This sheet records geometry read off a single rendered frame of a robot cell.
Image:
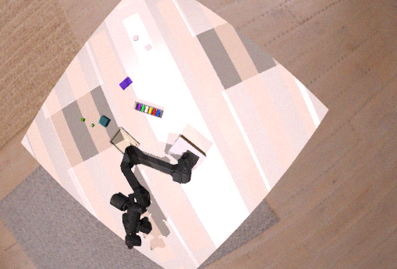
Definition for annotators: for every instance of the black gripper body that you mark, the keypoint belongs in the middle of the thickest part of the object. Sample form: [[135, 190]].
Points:
[[131, 225]]

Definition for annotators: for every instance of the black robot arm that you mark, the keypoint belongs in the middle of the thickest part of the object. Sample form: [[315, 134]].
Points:
[[180, 173]]

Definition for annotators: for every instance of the purple rectangular block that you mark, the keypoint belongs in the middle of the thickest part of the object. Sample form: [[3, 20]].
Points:
[[125, 83]]

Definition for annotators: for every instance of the light blue cube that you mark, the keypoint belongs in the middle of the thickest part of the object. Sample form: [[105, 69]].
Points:
[[104, 121]]

